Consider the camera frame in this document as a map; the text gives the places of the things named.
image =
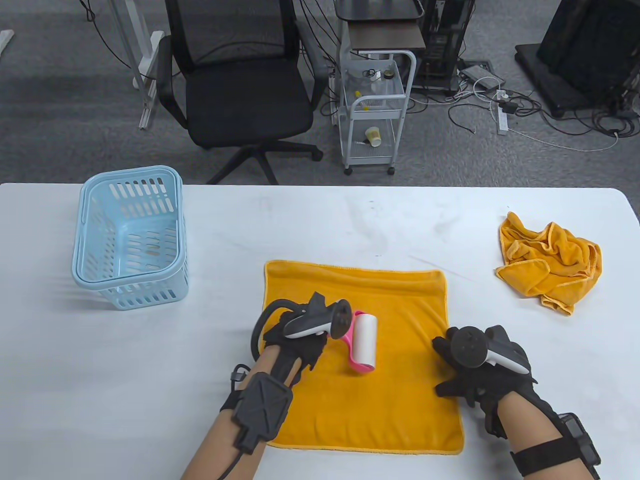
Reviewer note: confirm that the person's right hand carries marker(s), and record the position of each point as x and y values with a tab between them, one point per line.
495	387

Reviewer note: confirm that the person's left hand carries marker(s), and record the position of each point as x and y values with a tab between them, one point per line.
307	350

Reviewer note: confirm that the pink lint roller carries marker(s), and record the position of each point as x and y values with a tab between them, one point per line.
365	340

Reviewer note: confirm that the orange square towel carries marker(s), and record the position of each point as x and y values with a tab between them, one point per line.
400	400
560	260

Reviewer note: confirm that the person's right forearm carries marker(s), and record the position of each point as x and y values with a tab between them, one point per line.
525	430

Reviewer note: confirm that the person's left forearm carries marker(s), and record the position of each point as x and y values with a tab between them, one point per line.
215	450

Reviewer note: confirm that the grey left hand controller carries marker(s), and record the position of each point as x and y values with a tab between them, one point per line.
310	325

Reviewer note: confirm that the grey hand controller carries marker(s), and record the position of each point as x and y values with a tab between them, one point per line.
310	325
467	347

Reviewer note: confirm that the grey right hand controller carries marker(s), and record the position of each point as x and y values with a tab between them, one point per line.
467	347

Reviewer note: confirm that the light blue plastic basket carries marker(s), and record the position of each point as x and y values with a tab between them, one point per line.
125	235

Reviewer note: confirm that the yellow paper cup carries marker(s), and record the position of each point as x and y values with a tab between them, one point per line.
373	136

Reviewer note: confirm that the black mesh office chair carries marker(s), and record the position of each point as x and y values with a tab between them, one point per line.
250	100

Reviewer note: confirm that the white power strip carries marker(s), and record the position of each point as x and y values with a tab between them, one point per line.
502	122

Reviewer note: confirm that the black plug adapter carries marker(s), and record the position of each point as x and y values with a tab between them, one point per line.
509	107

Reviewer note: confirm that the brown shelf board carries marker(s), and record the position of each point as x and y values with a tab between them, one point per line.
385	36

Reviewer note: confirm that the black computer tower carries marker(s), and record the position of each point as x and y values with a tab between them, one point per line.
445	45

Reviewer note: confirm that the black tray shelf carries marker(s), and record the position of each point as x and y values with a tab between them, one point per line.
375	9

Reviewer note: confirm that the large black display stand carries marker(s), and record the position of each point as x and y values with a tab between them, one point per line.
585	50

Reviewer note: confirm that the white desk foot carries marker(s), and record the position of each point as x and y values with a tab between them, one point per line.
5	42

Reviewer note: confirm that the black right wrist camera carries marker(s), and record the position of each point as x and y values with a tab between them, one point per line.
577	435

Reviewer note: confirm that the white desk leg frame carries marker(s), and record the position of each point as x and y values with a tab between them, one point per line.
150	75

